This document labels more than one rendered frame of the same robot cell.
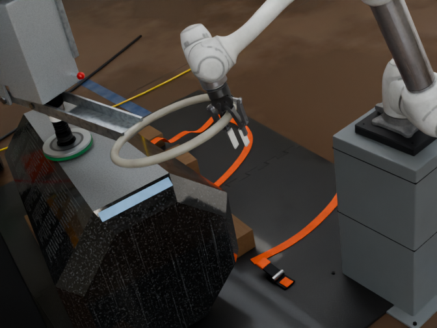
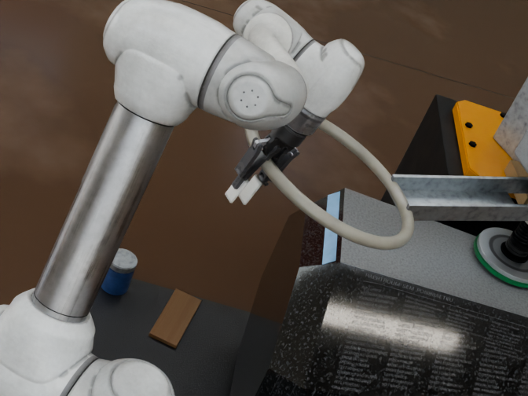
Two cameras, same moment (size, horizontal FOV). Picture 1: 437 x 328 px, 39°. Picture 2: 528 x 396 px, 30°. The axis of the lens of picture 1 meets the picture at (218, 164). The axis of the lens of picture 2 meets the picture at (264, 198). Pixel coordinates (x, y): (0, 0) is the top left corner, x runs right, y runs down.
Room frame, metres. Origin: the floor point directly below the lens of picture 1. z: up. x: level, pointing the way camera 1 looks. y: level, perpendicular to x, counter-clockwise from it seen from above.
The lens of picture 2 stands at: (2.44, -1.77, 2.33)
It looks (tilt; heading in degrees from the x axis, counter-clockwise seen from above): 36 degrees down; 109
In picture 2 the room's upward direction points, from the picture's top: 23 degrees clockwise
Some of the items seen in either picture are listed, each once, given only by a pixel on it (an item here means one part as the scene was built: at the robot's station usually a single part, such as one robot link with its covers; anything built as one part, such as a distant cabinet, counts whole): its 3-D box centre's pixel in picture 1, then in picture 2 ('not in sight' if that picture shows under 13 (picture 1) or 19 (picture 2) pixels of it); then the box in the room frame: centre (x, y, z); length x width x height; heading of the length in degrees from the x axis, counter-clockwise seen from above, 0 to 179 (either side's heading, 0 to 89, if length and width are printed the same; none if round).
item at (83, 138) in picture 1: (67, 142); (512, 254); (2.36, 0.63, 0.85); 0.21 x 0.21 x 0.01
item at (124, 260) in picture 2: not in sight; (118, 272); (1.32, 0.42, 0.08); 0.10 x 0.10 x 0.13
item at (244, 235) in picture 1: (227, 230); not in sight; (2.48, 0.02, 0.07); 0.30 x 0.12 x 0.12; 29
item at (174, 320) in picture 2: not in sight; (175, 317); (1.55, 0.46, 0.02); 0.25 x 0.10 x 0.01; 106
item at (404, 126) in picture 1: (399, 112); not in sight; (2.04, -0.74, 0.87); 0.22 x 0.18 x 0.06; 33
